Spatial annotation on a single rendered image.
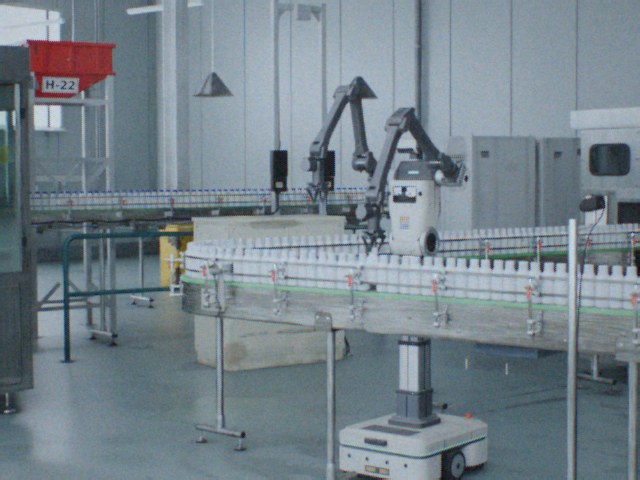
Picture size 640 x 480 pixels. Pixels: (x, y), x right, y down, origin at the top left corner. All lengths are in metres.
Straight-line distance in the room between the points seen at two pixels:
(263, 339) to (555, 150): 3.94
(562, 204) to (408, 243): 6.22
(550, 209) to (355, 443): 6.34
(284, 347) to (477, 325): 4.72
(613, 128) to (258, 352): 3.21
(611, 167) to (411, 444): 3.83
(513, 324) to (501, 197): 6.63
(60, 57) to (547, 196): 4.87
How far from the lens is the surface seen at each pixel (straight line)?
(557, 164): 12.12
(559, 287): 4.96
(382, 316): 5.41
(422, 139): 5.75
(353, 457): 6.11
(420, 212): 6.01
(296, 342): 9.78
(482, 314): 5.12
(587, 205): 4.40
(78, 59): 11.88
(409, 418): 6.18
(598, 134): 9.24
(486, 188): 11.50
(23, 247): 7.99
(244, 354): 9.54
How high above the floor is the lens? 1.53
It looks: 3 degrees down
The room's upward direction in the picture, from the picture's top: straight up
